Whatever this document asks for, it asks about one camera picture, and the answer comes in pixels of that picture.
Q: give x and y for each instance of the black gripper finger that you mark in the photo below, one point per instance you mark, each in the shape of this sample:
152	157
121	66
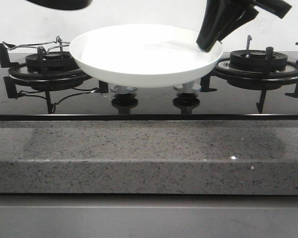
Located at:
219	17
236	22

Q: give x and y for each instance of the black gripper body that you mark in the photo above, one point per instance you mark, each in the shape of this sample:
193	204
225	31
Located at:
245	8

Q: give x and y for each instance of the white round plate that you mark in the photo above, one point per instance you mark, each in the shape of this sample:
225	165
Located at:
143	55

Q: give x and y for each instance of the black frying pan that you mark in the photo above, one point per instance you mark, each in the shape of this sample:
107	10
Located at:
63	4

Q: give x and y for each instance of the right black burner with grate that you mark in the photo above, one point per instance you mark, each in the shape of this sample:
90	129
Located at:
261	70

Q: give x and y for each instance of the black burner with grate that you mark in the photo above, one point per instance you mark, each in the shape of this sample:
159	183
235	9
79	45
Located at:
261	70
43	71

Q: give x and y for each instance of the right silver stove knob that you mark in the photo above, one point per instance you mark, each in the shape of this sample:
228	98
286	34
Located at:
188	88

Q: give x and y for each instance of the silver stove knob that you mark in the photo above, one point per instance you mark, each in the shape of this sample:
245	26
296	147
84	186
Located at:
188	88
122	90

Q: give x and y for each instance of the black glass gas cooktop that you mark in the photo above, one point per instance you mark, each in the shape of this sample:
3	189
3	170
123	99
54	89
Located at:
218	100

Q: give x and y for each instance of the left silver stove knob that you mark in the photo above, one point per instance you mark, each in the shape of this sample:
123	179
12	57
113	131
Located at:
122	90

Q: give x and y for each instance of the left black burner with grate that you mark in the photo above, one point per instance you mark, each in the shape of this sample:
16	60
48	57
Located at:
43	71

